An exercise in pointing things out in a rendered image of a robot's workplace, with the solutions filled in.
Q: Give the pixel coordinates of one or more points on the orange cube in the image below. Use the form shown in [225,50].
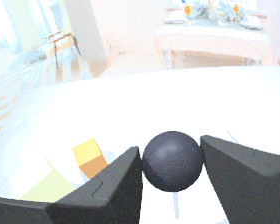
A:
[89,158]

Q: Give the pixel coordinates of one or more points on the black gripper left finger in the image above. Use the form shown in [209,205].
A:
[113,196]

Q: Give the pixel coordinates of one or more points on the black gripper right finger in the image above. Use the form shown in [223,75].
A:
[245,180]

